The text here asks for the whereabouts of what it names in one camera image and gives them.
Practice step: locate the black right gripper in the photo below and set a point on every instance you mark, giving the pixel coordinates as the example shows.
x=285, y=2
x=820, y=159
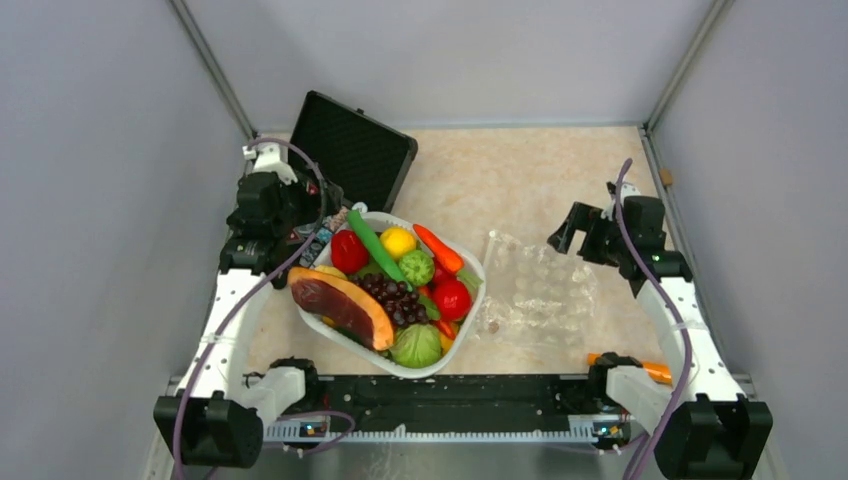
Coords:
x=587, y=218

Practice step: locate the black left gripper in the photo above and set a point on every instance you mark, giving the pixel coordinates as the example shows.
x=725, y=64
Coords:
x=311, y=200

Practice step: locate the clear zip top bag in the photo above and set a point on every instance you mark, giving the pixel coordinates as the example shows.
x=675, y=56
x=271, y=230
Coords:
x=536, y=298

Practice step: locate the green toy cucumber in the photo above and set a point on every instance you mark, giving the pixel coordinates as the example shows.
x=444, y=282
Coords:
x=375, y=248

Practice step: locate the yellow toy lemon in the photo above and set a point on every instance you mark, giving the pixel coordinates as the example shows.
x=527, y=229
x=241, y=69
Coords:
x=398, y=242

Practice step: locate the orange toy carrot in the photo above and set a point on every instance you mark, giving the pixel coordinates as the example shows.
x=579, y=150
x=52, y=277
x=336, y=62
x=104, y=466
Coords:
x=445, y=255

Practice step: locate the small green toy cabbage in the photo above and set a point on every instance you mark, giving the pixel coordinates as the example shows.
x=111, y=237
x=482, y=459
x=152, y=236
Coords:
x=417, y=267

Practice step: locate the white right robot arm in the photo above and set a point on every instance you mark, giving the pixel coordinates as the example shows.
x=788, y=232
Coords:
x=701, y=424

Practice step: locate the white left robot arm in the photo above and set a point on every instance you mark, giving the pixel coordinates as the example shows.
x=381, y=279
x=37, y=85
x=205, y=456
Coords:
x=215, y=418

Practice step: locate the red toy bell pepper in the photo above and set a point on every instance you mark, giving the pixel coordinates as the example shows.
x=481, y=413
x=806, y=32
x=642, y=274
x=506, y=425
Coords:
x=348, y=253

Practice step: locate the black foam-lined case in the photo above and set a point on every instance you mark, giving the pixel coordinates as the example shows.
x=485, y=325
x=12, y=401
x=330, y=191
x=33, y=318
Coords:
x=367, y=159

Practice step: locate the green toy lettuce leaf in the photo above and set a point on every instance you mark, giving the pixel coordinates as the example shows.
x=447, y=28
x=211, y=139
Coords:
x=472, y=281

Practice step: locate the purple toy grapes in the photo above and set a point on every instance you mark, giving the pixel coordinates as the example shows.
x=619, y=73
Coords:
x=403, y=307

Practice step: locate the small red toy tomato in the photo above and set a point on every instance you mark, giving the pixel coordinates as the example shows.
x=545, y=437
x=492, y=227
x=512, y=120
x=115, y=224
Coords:
x=441, y=275

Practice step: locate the red toy chili pepper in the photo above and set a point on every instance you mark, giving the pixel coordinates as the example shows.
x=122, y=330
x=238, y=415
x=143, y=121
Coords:
x=448, y=330

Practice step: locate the white plastic basket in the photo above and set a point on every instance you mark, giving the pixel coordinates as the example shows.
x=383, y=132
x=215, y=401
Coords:
x=379, y=222

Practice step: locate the large green toy cabbage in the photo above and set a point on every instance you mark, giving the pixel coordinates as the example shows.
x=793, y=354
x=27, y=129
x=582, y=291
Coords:
x=417, y=346

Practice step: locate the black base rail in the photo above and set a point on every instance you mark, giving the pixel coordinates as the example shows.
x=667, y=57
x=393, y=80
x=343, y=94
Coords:
x=470, y=404

